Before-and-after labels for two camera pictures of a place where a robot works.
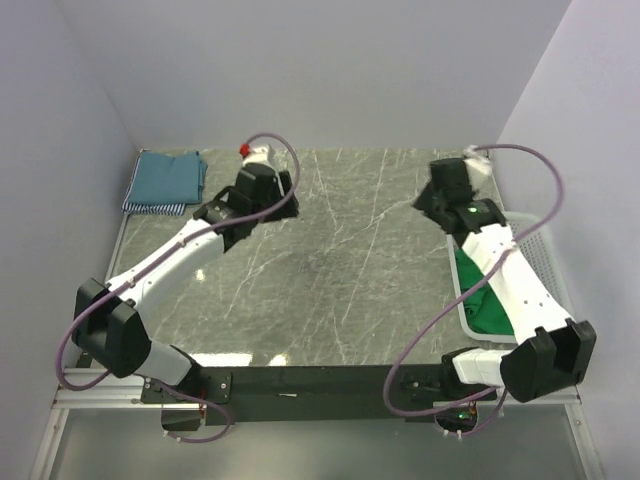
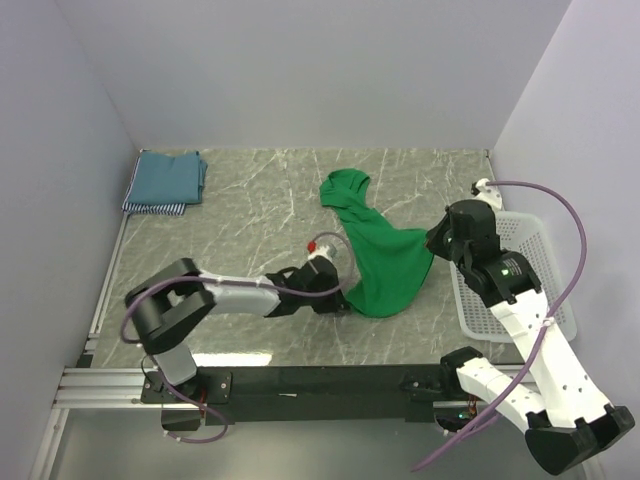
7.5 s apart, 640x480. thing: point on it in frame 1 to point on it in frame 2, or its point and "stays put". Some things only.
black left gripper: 290,210 to 334,303
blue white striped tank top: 173,209 stays put
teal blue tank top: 168,178 stays put
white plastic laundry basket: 538,249 stays put
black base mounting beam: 300,393 stays put
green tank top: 483,316 to 392,261
